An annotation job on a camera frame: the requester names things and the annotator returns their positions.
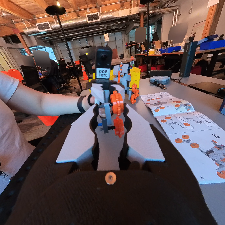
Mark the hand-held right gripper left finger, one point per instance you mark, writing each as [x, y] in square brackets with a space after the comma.
[77, 140]

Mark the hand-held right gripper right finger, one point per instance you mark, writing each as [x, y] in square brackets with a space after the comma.
[142, 140]

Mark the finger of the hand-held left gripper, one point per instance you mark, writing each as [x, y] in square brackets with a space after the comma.
[98, 93]
[120, 88]

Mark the orange wheel grey beam assembly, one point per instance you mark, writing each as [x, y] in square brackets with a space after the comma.
[116, 103]

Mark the person's left forearm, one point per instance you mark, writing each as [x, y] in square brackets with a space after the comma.
[52, 103]

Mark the adjacent grey desk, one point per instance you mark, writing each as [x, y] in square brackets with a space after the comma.
[202, 79]

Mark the person's left hand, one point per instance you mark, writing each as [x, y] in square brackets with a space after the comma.
[86, 105]

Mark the grey orange toy robot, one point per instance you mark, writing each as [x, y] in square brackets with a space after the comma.
[123, 70]

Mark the yellow plastic bin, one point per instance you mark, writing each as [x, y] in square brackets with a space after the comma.
[136, 77]

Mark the paper notice on window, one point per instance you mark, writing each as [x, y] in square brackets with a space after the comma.
[106, 36]

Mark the orange traffic cone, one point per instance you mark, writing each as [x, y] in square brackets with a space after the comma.
[84, 73]

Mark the orange floor object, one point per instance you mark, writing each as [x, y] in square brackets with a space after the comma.
[48, 120]

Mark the red bags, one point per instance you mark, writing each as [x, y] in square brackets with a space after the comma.
[154, 67]

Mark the grey toy remote controller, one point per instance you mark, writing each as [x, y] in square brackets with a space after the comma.
[160, 80]

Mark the white air vent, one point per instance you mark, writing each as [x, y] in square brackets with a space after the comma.
[93, 17]
[43, 26]

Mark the black flat power box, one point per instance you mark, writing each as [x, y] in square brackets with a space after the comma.
[160, 73]

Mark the open white instruction booklet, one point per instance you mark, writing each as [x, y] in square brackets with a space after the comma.
[186, 158]

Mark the blue storage bin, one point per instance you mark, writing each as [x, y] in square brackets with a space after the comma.
[170, 49]
[211, 43]

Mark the black office chair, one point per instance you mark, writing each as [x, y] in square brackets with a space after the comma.
[33, 79]

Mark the black slim computer tower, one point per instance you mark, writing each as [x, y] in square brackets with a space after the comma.
[188, 59]

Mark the blue robot kit box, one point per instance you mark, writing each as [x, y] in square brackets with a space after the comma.
[222, 107]

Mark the orange plastic case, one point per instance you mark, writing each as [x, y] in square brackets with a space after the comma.
[12, 74]

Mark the silver air duct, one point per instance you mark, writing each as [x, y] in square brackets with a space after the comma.
[73, 23]

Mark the wall whiteboard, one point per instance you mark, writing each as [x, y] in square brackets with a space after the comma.
[197, 29]

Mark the paper notice on wooden post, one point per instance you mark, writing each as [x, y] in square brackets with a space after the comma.
[213, 3]

